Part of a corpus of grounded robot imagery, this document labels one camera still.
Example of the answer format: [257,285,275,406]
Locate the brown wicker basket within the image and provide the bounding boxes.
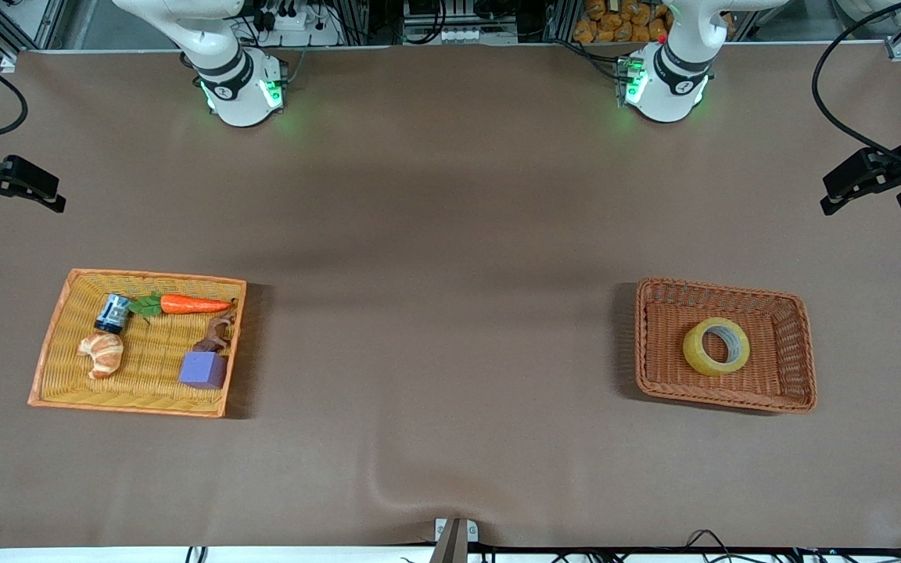
[634,277,818,414]

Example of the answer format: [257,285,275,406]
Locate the toy croissant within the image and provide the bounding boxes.
[77,331,124,381]

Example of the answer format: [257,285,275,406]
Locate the grey camera stand post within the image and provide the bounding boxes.
[429,518,468,563]

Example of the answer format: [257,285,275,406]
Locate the white power strip with plugs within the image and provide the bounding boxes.
[263,8,342,46]

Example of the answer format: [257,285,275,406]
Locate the long white power strip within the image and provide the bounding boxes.
[404,27,518,45]

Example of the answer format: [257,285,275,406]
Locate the grey metal table bracket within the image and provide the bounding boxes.
[434,518,479,543]

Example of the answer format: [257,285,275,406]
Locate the purple foam block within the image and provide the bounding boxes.
[178,351,228,391]

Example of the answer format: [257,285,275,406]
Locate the orange toy carrot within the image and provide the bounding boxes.
[128,292,234,318]

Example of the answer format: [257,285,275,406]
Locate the small blue can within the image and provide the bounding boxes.
[94,293,131,335]

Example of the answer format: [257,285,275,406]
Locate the pile of orange toy breads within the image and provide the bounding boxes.
[573,0,674,44]

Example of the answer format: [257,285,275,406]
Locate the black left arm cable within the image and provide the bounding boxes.
[812,0,901,169]

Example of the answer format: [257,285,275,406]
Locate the yellow woven tray orange rim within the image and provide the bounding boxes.
[27,268,248,419]

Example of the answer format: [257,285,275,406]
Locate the yellow tape roll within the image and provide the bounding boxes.
[683,317,752,377]

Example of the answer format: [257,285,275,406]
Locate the brown toy animal figure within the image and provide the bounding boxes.
[192,313,235,354]

